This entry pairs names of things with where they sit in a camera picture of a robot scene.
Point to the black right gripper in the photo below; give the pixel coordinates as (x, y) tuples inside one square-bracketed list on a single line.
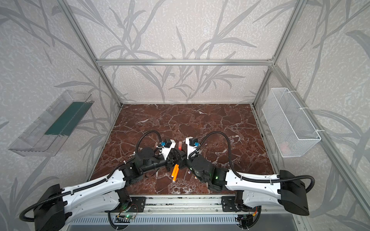
[(186, 161)]

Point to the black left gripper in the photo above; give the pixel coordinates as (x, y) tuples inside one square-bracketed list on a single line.
[(169, 164)]

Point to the thin pink pen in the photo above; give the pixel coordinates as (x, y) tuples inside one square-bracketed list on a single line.
[(180, 144)]

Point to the orange pen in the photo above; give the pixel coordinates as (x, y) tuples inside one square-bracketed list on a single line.
[(175, 177), (174, 170)]

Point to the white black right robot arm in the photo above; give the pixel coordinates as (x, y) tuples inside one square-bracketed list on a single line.
[(283, 189)]

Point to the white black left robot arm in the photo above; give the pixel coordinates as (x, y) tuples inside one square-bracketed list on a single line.
[(59, 206)]

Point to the horizontal aluminium crossbar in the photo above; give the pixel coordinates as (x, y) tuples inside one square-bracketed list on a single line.
[(141, 62)]

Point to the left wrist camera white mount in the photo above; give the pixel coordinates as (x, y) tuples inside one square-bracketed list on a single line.
[(167, 147)]

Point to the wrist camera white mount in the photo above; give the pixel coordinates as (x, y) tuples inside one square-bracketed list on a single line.
[(167, 147), (192, 146)]

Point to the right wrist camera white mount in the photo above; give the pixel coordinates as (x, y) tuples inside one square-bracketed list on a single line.
[(192, 146)]

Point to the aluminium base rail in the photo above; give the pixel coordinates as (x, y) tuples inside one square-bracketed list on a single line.
[(158, 204)]

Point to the white wire mesh basket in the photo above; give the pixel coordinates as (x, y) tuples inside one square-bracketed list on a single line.
[(292, 130)]

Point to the clear plastic wall tray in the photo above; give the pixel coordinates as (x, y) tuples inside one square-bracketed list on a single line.
[(48, 133)]

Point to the aluminium frame post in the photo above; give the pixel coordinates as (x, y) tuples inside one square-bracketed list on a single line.
[(67, 12)]

